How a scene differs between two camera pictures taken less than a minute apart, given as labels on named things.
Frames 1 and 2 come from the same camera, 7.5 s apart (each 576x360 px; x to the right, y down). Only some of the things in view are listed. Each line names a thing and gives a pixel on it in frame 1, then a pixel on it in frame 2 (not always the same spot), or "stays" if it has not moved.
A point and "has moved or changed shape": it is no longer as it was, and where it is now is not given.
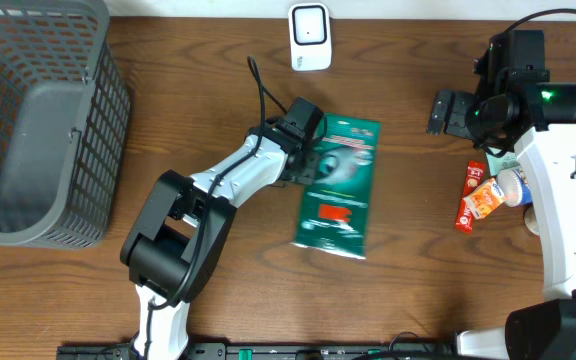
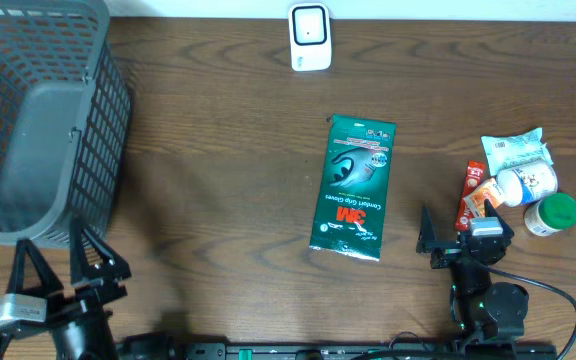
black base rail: (322, 350) stays
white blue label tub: (514, 188) stays
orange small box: (484, 198) stays
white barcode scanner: (311, 36) stays
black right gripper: (459, 124) → (448, 251)
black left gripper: (310, 179) → (90, 307)
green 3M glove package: (335, 212) has moved or changed shape
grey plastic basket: (48, 122) stays
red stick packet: (465, 218) stays
